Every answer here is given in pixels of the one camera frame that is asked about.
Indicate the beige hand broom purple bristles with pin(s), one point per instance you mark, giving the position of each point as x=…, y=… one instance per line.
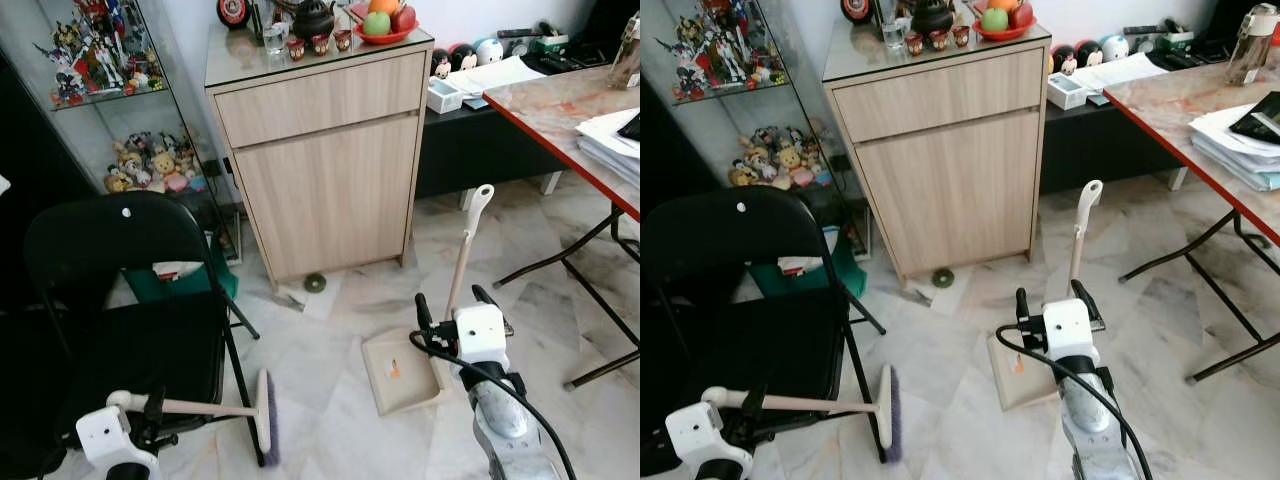
x=264, y=415
x=886, y=410

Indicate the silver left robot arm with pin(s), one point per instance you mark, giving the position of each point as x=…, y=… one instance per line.
x=720, y=470
x=130, y=470

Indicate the black folding chair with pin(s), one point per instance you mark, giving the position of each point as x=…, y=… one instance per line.
x=760, y=350
x=120, y=360

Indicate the small green round disc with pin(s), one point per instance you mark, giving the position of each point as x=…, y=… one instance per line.
x=316, y=283
x=943, y=278

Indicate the green plastic box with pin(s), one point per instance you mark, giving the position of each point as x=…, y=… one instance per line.
x=820, y=280
x=190, y=285

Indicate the light wooden cabinet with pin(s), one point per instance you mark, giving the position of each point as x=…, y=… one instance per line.
x=330, y=190
x=950, y=185

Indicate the black low console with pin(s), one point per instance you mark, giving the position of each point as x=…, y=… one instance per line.
x=470, y=150
x=1100, y=145

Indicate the stack of white papers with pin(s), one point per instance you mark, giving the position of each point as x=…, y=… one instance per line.
x=1230, y=155
x=610, y=150

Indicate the marble-top folding table red edge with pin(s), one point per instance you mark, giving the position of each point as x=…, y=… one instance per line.
x=550, y=110
x=1160, y=100

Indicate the small white box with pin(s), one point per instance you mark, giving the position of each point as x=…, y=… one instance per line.
x=445, y=96
x=1067, y=92

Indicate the black tablet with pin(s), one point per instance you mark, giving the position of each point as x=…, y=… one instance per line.
x=630, y=127
x=1260, y=118

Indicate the white paper sheet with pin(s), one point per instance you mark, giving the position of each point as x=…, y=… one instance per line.
x=1125, y=72
x=500, y=75

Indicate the yellow plush figurine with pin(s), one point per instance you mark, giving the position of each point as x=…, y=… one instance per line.
x=164, y=168
x=790, y=163

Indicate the round black red doll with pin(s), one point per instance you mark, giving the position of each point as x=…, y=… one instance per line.
x=462, y=57
x=1062, y=55

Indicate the round white blue doll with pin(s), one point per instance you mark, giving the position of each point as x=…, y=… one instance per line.
x=1113, y=47
x=488, y=51

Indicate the red fruit bowl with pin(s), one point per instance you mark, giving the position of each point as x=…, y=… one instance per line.
x=385, y=39
x=1003, y=36

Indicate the glass display cabinet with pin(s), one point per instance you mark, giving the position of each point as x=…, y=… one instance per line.
x=130, y=120
x=760, y=115

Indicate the small red tea cup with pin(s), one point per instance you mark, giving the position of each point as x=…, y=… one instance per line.
x=295, y=49
x=939, y=40
x=320, y=44
x=913, y=44
x=343, y=41
x=962, y=37

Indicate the clear water bottle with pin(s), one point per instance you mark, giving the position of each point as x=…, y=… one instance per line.
x=1252, y=48
x=626, y=55

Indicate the red apple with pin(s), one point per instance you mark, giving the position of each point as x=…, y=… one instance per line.
x=405, y=18
x=1022, y=15

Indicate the green apple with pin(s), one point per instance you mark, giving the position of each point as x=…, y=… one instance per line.
x=994, y=20
x=376, y=24

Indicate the clear drinking glass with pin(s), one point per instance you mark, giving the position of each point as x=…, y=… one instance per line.
x=894, y=36
x=275, y=40

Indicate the orange fruit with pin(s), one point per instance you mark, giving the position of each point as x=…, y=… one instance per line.
x=1002, y=4
x=383, y=6

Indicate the black teapot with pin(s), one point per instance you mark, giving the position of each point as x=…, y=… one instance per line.
x=932, y=17
x=312, y=20

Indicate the white red robot figurine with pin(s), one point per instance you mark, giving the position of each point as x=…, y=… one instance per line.
x=695, y=55
x=75, y=60

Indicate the round red black clock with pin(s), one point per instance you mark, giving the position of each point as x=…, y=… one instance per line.
x=856, y=9
x=233, y=12

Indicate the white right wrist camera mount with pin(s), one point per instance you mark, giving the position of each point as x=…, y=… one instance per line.
x=482, y=335
x=1068, y=328

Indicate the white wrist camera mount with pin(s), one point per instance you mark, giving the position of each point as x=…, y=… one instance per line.
x=105, y=435
x=695, y=432
x=1068, y=328
x=482, y=335

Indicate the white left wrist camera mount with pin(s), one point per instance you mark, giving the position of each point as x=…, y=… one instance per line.
x=105, y=435
x=695, y=432

